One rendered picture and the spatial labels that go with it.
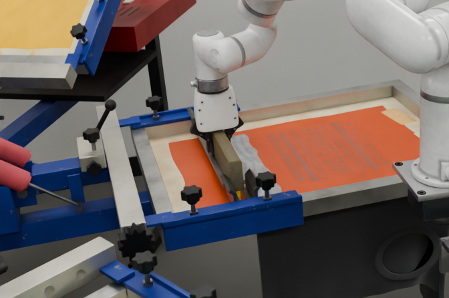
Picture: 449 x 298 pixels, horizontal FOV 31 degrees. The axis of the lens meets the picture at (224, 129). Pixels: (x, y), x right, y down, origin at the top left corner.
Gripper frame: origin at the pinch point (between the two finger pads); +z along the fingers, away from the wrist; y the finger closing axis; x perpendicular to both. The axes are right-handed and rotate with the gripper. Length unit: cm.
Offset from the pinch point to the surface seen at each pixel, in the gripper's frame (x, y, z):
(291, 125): 17.6, 23.6, 6.1
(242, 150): 6.7, 7.3, 5.6
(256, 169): -5.7, 7.6, 5.2
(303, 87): 199, 82, 70
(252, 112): 24.9, 14.8, 3.7
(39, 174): -3.4, -42.7, -2.2
